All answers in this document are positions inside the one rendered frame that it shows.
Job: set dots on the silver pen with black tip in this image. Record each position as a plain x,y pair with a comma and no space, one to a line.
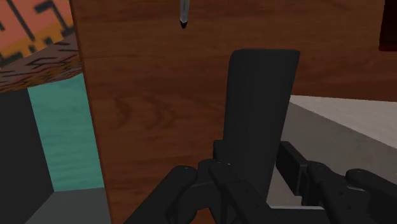
184,14

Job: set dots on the brown wooden table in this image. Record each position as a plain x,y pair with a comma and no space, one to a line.
155,108

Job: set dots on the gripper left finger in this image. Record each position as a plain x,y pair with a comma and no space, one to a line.
223,189

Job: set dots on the black rectangular slab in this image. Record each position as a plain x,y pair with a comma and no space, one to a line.
259,108

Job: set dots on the orange patterned robot stand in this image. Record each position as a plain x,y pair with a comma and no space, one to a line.
34,34

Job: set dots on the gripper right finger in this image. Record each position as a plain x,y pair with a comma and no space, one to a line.
338,192

